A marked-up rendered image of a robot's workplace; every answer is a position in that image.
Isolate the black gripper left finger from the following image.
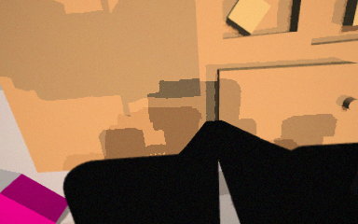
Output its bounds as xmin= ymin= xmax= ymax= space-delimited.
xmin=63 ymin=120 xmax=220 ymax=224

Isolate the tan block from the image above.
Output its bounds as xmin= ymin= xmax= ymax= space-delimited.
xmin=226 ymin=0 xmax=270 ymax=34
xmin=342 ymin=0 xmax=358 ymax=26

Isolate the magenta block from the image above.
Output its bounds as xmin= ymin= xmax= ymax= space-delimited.
xmin=0 ymin=174 xmax=68 ymax=224

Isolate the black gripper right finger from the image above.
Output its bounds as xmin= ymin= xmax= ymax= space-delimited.
xmin=214 ymin=120 xmax=358 ymax=224

